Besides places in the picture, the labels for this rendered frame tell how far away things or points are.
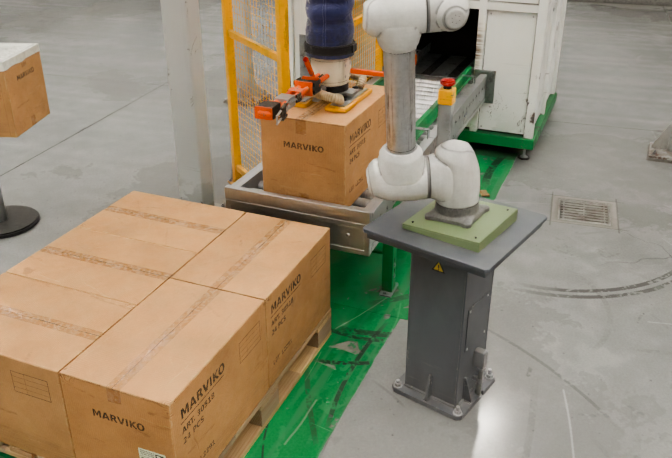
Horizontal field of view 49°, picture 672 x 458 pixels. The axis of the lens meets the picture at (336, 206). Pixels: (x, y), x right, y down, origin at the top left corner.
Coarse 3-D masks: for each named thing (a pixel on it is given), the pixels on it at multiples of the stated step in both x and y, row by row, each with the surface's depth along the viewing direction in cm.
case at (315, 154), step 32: (384, 96) 347; (288, 128) 317; (320, 128) 311; (352, 128) 314; (384, 128) 355; (288, 160) 324; (320, 160) 318; (352, 160) 321; (288, 192) 331; (320, 192) 324; (352, 192) 328
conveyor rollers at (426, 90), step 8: (416, 80) 511; (424, 80) 510; (432, 80) 508; (416, 88) 495; (424, 88) 493; (432, 88) 491; (464, 88) 492; (416, 96) 478; (424, 96) 476; (432, 96) 475; (456, 96) 477; (416, 104) 461; (424, 104) 460; (416, 112) 452; (424, 112) 451; (416, 120) 436; (432, 128) 424; (424, 136) 409; (368, 192) 343; (360, 200) 335; (368, 200) 335
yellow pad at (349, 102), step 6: (360, 90) 342; (366, 90) 344; (348, 96) 334; (354, 96) 334; (360, 96) 336; (366, 96) 341; (348, 102) 326; (354, 102) 328; (330, 108) 322; (336, 108) 321; (342, 108) 320; (348, 108) 322
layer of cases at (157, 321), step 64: (64, 256) 290; (128, 256) 290; (192, 256) 290; (256, 256) 290; (320, 256) 307; (0, 320) 250; (64, 320) 250; (128, 320) 250; (192, 320) 250; (256, 320) 258; (320, 320) 320; (0, 384) 240; (64, 384) 227; (128, 384) 221; (192, 384) 223; (256, 384) 267; (64, 448) 241; (128, 448) 228; (192, 448) 230
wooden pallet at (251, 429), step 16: (320, 336) 322; (304, 352) 320; (288, 368) 293; (304, 368) 310; (288, 384) 301; (272, 400) 283; (256, 416) 277; (272, 416) 286; (240, 432) 261; (256, 432) 276; (0, 448) 256; (16, 448) 252; (240, 448) 269
